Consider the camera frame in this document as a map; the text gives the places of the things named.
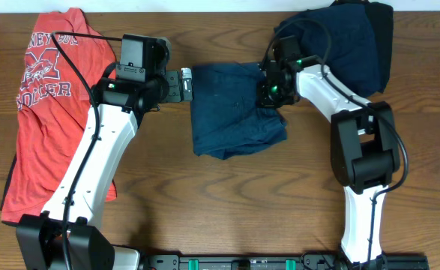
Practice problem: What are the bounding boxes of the navy blue shorts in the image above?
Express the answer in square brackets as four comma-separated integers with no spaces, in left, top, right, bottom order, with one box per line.
[190,62,287,160]

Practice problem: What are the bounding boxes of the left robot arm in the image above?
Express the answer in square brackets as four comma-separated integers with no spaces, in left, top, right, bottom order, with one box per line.
[16,34,193,270]

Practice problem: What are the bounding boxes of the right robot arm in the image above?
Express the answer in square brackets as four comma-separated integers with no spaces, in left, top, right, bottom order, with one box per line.
[257,36,402,269]

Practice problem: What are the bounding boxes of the folded navy garment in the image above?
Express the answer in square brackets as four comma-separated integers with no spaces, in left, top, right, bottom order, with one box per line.
[275,4,382,98]

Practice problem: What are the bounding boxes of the red printed t-shirt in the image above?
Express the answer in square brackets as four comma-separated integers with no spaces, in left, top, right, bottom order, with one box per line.
[15,7,115,217]

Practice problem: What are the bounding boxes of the folded black garment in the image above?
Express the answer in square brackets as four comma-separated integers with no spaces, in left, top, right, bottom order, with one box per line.
[330,0,394,95]

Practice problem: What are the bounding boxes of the black garment under red shirt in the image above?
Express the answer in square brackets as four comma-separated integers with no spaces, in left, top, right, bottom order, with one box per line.
[0,155,24,227]

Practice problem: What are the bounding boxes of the green clip on rail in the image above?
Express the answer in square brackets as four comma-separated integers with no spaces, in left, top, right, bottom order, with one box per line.
[188,259,199,270]
[285,259,296,270]

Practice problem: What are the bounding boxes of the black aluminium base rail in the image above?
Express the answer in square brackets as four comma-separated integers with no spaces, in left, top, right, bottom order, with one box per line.
[139,253,430,270]

